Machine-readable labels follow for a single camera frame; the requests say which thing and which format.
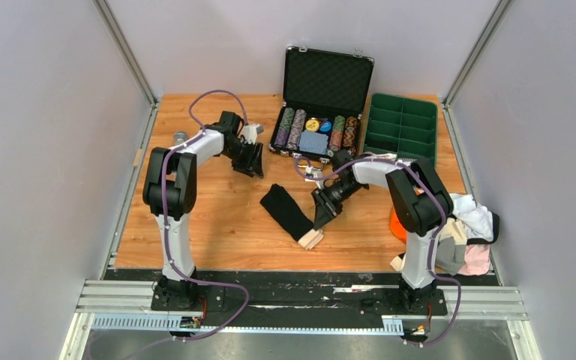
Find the grey striped underwear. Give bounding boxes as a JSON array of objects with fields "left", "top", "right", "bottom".
[{"left": 398, "top": 158, "right": 416, "bottom": 164}]

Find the orange garment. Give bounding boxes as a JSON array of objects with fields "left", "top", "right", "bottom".
[{"left": 388, "top": 199, "right": 415, "bottom": 244}]

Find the clear tube of chips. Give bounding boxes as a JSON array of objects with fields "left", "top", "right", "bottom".
[{"left": 172, "top": 130, "right": 189, "bottom": 146}]

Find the aluminium frame rail front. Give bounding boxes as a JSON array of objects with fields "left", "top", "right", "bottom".
[{"left": 61, "top": 280, "right": 541, "bottom": 359}]

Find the black poker chip case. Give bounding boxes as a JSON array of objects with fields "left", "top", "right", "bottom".
[{"left": 268, "top": 46, "right": 374, "bottom": 164}]

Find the black garment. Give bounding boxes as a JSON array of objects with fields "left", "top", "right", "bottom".
[{"left": 466, "top": 212, "right": 500, "bottom": 245}]

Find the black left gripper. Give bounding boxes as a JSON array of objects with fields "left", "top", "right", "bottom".
[{"left": 223, "top": 140, "right": 264, "bottom": 179}]

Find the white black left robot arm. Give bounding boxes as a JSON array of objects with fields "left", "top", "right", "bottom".
[{"left": 142, "top": 111, "right": 264, "bottom": 310}]

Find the black underwear cream waistband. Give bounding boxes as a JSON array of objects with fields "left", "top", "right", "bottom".
[{"left": 259, "top": 184, "right": 324, "bottom": 251}]

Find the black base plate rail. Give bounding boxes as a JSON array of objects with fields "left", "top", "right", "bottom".
[{"left": 150, "top": 270, "right": 500, "bottom": 329}]

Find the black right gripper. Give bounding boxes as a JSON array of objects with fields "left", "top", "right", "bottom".
[{"left": 311, "top": 179, "right": 365, "bottom": 230}]

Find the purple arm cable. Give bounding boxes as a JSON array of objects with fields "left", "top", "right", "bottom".
[
  {"left": 160, "top": 89, "right": 251, "bottom": 344},
  {"left": 293, "top": 156, "right": 463, "bottom": 347}
]

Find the grey garment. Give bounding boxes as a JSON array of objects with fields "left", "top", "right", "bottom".
[{"left": 436, "top": 218, "right": 468, "bottom": 275}]

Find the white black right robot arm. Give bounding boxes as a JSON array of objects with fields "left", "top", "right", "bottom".
[{"left": 312, "top": 149, "right": 454, "bottom": 314}]

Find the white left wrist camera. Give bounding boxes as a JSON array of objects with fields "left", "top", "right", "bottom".
[{"left": 241, "top": 124, "right": 264, "bottom": 145}]

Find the green divided tray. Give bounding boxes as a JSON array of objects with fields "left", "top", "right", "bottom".
[{"left": 363, "top": 93, "right": 438, "bottom": 164}]

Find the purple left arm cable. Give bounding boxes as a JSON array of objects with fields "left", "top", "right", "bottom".
[{"left": 160, "top": 89, "right": 251, "bottom": 344}]

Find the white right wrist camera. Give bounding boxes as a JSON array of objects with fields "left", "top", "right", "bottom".
[{"left": 304, "top": 166, "right": 325, "bottom": 189}]

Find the cream white garment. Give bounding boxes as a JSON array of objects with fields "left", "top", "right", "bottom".
[{"left": 390, "top": 253, "right": 406, "bottom": 272}]

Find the pink garment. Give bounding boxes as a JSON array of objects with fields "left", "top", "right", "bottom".
[{"left": 458, "top": 244, "right": 491, "bottom": 276}]

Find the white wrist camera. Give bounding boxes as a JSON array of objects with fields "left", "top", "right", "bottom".
[
  {"left": 304, "top": 166, "right": 325, "bottom": 189},
  {"left": 241, "top": 124, "right": 264, "bottom": 145}
]

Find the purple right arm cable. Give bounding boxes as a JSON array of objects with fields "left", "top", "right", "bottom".
[{"left": 293, "top": 156, "right": 463, "bottom": 347}]

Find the white rolled cloth in tray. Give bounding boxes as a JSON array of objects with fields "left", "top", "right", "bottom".
[{"left": 372, "top": 153, "right": 398, "bottom": 161}]

